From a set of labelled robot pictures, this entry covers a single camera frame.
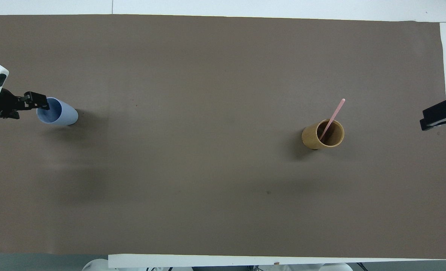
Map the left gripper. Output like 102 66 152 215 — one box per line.
0 88 21 121

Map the light blue plastic cup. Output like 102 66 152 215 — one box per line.
37 97 79 126

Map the pink chopstick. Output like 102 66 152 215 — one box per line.
318 98 346 141

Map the brown bamboo cup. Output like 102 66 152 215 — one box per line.
301 119 345 150

